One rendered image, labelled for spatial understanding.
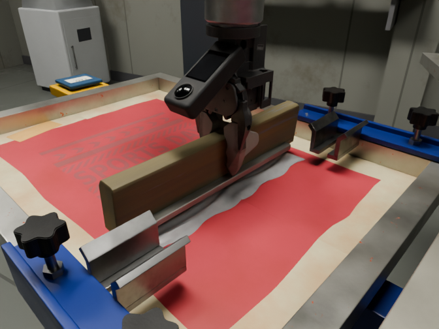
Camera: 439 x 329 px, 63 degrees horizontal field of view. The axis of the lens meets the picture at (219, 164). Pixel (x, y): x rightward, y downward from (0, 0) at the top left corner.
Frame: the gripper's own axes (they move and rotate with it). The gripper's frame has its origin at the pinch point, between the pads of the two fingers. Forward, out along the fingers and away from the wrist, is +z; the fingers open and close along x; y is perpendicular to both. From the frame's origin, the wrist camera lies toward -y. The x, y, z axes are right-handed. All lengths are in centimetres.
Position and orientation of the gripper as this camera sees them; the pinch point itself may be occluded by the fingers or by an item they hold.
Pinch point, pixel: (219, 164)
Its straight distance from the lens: 54.7
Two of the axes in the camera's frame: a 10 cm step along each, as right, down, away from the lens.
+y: 6.9, -3.4, 6.4
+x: -7.3, -3.4, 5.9
